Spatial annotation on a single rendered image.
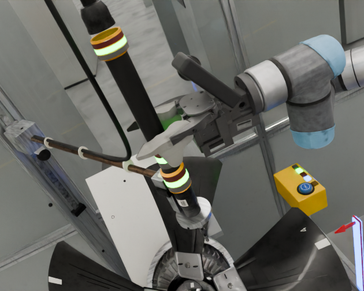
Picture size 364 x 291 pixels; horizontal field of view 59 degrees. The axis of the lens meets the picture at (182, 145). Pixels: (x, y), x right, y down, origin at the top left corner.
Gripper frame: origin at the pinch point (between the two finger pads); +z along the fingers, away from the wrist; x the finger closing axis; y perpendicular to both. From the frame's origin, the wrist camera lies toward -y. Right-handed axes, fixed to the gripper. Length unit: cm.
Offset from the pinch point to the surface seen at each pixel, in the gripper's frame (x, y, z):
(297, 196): 24, 59, -35
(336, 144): 70, 94, -83
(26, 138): 46, 10, 31
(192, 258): 5.6, 39.4, 2.3
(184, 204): -1.6, 16.0, -2.1
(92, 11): -1.7, -18.9, -2.9
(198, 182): 13.1, 25.5, -7.0
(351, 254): 55, 166, -75
